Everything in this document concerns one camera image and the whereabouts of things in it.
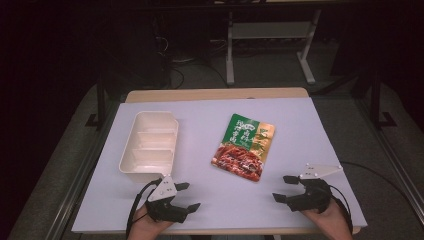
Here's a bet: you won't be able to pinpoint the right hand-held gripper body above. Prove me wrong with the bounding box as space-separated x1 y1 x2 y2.
285 163 344 215

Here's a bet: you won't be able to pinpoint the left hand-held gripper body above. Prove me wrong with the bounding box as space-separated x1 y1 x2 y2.
145 175 190 224

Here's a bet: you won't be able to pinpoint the white compartment box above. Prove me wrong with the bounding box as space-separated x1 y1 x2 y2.
118 110 180 184

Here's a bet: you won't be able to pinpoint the green and red food packet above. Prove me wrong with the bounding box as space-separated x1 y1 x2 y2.
210 113 277 183

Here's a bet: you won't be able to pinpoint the person's right hand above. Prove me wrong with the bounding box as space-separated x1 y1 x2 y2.
301 199 354 240

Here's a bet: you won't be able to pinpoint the person's left hand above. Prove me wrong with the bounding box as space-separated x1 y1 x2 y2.
127 205 175 240

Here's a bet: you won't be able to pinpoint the white table mat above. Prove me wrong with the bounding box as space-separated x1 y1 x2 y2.
71 97 368 234

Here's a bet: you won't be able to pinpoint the black metal stand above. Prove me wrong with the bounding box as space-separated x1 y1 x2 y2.
84 74 108 130
368 70 398 130

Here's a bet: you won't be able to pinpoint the white metal stand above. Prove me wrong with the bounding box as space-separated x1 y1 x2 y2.
225 9 323 86

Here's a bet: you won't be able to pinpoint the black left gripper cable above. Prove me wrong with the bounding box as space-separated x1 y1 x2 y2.
125 178 163 239

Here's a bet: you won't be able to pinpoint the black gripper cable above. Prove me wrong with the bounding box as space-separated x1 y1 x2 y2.
328 184 355 235
125 178 163 239

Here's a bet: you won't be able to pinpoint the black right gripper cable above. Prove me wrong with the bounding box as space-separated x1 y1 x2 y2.
328 184 355 235

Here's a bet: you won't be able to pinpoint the black cable beside table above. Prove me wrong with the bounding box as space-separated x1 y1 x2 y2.
339 160 419 209

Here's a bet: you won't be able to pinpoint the aluminium rail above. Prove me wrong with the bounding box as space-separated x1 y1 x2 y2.
42 99 122 240
354 98 424 219

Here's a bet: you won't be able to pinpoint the cables on floor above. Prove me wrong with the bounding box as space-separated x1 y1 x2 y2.
156 33 231 90

